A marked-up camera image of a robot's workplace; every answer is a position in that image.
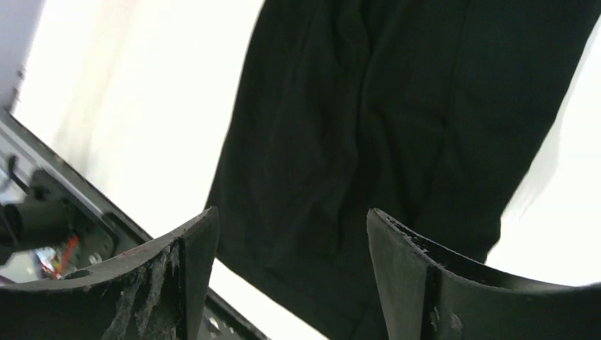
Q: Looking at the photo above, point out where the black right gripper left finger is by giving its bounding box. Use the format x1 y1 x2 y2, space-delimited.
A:
1 208 220 340

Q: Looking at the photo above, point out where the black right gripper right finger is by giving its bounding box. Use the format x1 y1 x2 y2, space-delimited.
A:
366 209 600 340

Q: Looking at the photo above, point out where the black t shirt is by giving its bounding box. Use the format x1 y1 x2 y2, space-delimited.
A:
207 1 600 339

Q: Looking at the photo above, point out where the aluminium front rail frame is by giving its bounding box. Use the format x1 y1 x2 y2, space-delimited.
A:
1 112 152 246

